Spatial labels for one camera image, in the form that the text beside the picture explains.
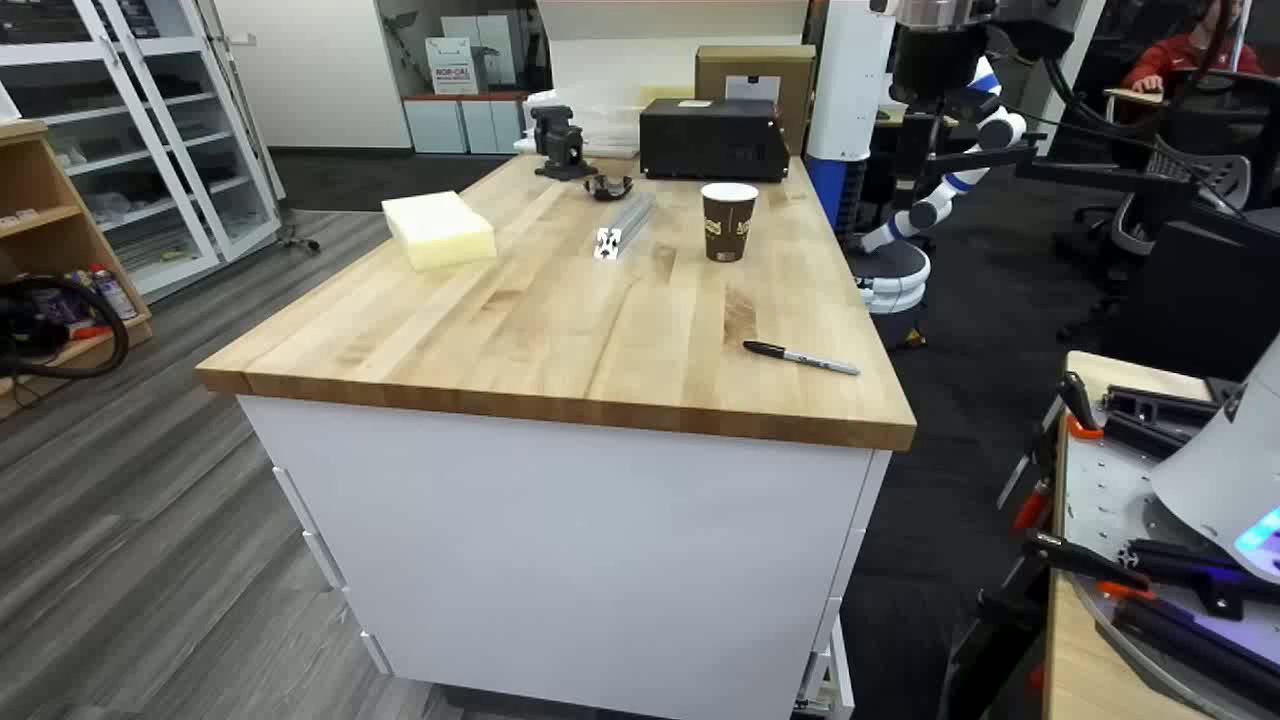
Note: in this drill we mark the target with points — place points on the black and grey marker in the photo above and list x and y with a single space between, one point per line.
796 356

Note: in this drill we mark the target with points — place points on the cardboard box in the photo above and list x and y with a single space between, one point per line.
776 73

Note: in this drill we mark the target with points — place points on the black bench vise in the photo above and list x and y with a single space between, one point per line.
556 142

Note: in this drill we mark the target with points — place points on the black office chair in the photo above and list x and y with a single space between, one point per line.
1207 277

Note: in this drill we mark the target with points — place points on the small black round part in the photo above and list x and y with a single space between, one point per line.
605 189

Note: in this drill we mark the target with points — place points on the wooden side workbench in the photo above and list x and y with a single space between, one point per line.
1106 505

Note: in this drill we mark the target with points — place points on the wooden shelf unit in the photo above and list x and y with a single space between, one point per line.
65 300

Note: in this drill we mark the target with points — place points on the pale yellow foam block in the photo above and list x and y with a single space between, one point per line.
441 228

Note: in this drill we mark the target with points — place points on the grey laptop lid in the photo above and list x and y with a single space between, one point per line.
1226 480

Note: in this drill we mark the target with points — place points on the black equipment box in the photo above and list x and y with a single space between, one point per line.
715 142

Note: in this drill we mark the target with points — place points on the silver aluminium extrusion bar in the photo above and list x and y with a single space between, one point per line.
623 224

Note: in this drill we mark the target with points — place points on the white glass door cabinet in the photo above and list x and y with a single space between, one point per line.
142 119

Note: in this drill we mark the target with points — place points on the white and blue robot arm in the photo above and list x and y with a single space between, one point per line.
948 136

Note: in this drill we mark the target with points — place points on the brown paper coffee cup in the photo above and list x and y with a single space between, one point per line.
727 219

